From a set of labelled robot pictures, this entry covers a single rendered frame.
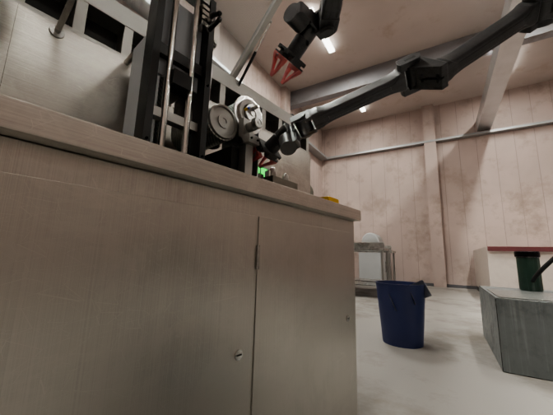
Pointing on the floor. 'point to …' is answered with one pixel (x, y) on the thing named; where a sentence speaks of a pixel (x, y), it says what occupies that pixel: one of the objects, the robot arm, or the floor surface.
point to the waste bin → (402, 312)
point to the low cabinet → (507, 266)
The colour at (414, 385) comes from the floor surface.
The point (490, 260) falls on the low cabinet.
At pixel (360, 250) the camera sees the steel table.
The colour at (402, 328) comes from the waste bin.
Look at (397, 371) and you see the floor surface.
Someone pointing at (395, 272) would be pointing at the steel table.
